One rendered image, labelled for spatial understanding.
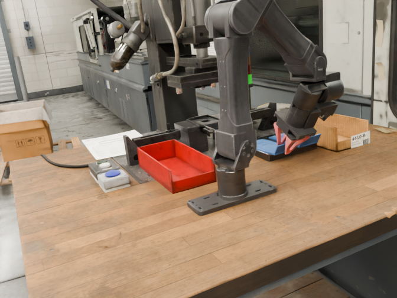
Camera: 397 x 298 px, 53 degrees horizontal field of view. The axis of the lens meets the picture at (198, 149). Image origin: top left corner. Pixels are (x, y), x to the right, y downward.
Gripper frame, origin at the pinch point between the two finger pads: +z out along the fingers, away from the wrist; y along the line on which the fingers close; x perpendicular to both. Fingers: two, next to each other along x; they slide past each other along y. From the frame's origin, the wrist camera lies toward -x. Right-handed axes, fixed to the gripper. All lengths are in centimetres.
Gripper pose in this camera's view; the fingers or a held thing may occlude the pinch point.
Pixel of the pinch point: (284, 147)
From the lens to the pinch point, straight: 111.4
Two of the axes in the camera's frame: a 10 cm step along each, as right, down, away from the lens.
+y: -4.7, -6.5, 6.0
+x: -8.6, 2.0, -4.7
